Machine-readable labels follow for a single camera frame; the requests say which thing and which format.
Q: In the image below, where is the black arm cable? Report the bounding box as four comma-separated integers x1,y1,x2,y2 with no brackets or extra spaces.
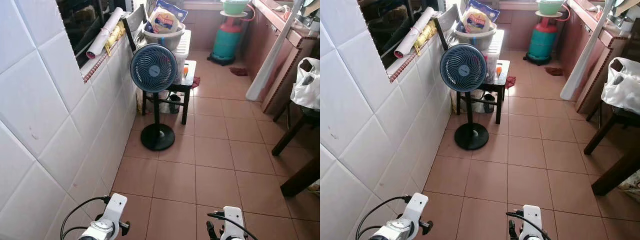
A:
506,211,553,240
60,196,111,240
207,211,259,240
355,195,412,240

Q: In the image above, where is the long white plastic panel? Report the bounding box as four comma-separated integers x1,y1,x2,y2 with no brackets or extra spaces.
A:
560,0,619,101
246,0,305,102

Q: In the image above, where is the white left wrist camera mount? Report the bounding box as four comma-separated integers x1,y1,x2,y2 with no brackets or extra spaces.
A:
399,192,430,236
97,193,128,236

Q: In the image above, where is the grey plastic basin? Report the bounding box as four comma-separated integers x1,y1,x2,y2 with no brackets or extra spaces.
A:
141,22,187,51
452,22,498,51

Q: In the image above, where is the clear plastic storage box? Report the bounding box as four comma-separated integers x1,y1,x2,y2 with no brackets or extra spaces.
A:
482,30,505,84
170,30,193,84

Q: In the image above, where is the black small stool table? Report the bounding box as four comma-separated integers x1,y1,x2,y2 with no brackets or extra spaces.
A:
455,60,511,125
141,60,197,126

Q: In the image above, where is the blue black standing fan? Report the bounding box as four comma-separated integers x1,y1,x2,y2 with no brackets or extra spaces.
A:
440,43,490,151
130,44,178,152

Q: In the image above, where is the blue printed bag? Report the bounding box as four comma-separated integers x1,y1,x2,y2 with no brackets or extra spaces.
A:
155,0,189,23
467,0,501,23

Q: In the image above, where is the dark wooden table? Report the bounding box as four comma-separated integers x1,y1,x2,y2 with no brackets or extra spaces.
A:
272,100,321,198
584,100,640,197

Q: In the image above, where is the teal red gas cylinder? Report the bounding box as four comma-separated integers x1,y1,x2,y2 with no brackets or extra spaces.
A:
523,16,562,66
208,15,246,66

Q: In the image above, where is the rolled white paper sheet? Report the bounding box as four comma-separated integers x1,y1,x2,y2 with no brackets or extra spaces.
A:
394,6,436,59
86,7,124,60

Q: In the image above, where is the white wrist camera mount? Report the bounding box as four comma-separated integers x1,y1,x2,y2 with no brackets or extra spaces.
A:
97,193,128,236
521,205,544,240
222,206,246,240
399,192,430,236

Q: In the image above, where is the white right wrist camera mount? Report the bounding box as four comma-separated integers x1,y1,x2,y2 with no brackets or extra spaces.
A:
222,206,246,240
521,205,544,240

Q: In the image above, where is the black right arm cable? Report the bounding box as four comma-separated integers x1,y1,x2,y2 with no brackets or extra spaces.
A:
207,211,259,240
506,211,553,240

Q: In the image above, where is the white plastic shopping bag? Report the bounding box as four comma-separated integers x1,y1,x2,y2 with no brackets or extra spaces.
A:
601,57,640,115
291,57,321,111

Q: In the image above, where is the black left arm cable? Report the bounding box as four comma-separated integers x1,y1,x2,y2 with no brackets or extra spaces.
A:
355,195,412,240
60,196,111,240

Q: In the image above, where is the yellow plastic bag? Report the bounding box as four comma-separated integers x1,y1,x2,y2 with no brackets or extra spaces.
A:
414,21,438,53
104,21,127,56

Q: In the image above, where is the clear yellow food bag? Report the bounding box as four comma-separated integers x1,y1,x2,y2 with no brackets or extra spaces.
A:
462,6,493,34
150,6,182,35

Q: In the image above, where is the green plastic basin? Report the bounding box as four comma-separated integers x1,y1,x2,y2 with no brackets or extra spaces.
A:
536,0,566,16
221,0,251,16

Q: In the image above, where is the brown kitchen cabinet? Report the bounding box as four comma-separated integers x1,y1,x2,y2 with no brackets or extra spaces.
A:
557,0,640,115
250,0,321,115

